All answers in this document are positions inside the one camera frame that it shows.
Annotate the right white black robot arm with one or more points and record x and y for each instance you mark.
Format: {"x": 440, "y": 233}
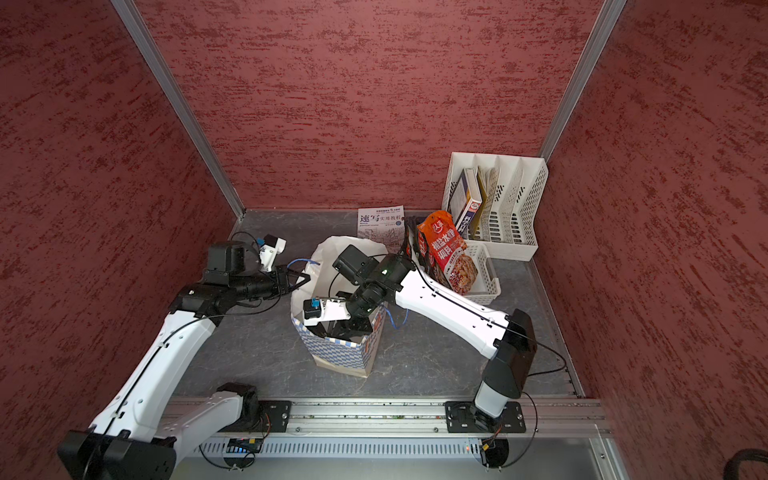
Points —
{"x": 507, "y": 341}

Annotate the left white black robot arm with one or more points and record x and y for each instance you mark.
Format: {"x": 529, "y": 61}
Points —
{"x": 128, "y": 440}

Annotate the blue checkered paper bag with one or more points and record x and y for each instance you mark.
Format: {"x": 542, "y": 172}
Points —
{"x": 336, "y": 340}

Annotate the white printed booklet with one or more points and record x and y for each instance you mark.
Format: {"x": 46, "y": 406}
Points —
{"x": 383, "y": 225}

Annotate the blue white box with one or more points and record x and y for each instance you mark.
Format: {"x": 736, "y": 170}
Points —
{"x": 466, "y": 201}

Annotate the white file organizer rack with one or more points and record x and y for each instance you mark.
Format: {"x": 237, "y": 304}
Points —
{"x": 517, "y": 185}

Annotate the white plastic basket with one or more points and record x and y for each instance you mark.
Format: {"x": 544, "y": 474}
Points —
{"x": 486, "y": 287}

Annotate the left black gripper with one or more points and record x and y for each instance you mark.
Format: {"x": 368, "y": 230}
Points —
{"x": 281, "y": 281}

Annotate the orange red condiment packet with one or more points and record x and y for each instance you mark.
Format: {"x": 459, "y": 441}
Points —
{"x": 444, "y": 252}

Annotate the aluminium mounting rail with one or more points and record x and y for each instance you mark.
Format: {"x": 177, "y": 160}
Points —
{"x": 546, "y": 417}

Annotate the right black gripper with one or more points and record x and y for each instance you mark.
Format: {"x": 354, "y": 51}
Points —
{"x": 353, "y": 326}

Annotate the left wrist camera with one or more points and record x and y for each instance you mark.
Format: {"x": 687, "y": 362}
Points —
{"x": 269, "y": 247}

